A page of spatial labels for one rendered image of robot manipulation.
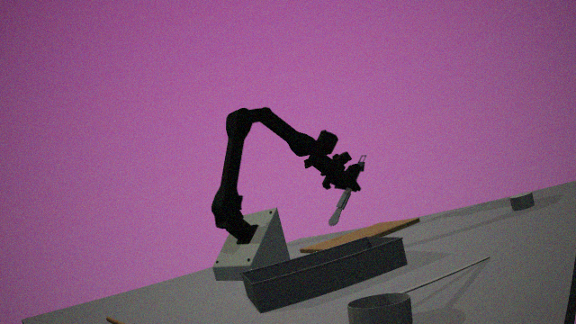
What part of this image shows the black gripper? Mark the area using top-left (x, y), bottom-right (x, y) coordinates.
top-left (321, 158), bottom-right (362, 192)

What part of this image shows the grey saucepan with long handle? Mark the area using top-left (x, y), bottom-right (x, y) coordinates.
top-left (347, 256), bottom-right (490, 324)

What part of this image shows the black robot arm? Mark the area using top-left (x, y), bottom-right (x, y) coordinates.
top-left (211, 107), bottom-right (338, 244)

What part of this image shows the dark grey rectangular tin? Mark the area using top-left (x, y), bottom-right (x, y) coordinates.
top-left (240, 237), bottom-right (408, 313)

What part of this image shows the grey cylinder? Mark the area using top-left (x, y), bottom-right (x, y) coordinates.
top-left (509, 192), bottom-right (535, 211)

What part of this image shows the wooden board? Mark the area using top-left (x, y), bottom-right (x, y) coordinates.
top-left (300, 218), bottom-right (419, 253)

